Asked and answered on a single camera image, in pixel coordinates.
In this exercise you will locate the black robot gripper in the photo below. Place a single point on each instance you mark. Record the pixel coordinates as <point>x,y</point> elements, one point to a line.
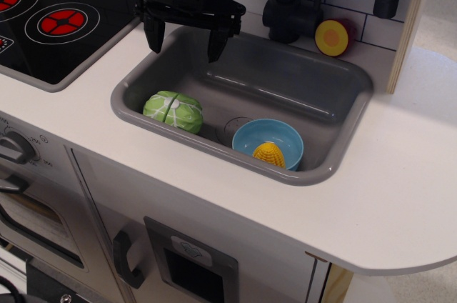
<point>221,17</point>

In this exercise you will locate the yellow toy corn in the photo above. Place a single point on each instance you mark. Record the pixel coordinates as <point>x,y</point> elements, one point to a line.
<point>270,153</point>

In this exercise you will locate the light blue bowl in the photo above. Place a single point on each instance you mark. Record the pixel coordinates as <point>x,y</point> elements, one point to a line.
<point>258,131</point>

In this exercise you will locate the grey sink basin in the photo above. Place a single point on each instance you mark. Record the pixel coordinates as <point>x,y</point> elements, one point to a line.
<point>322,98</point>

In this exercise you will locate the green toy cabbage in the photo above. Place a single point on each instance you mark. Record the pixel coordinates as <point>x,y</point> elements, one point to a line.
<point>175,109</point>

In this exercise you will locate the black faucet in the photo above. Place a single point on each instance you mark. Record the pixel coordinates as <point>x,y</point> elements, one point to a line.
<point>288,20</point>

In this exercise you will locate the black toy stovetop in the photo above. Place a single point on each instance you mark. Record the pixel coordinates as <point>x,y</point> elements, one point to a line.
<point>49,43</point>

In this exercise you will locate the red yellow toy fruit half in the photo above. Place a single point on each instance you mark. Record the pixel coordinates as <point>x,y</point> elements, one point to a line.
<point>334,37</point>

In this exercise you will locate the grey oven knob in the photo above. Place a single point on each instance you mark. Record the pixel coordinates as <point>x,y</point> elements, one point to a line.
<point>15,148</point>

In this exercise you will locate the grey oven door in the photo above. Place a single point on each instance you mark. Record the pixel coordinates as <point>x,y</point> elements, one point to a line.
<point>31,220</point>

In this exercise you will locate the grey dispenser panel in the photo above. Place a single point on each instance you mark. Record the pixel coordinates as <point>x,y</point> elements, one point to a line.
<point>192,267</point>

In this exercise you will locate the wooden side panel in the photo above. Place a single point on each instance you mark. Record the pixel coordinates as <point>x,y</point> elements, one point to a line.
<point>413,16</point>

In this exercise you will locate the black cabinet door handle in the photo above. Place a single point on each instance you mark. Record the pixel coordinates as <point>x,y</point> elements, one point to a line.
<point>121,245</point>

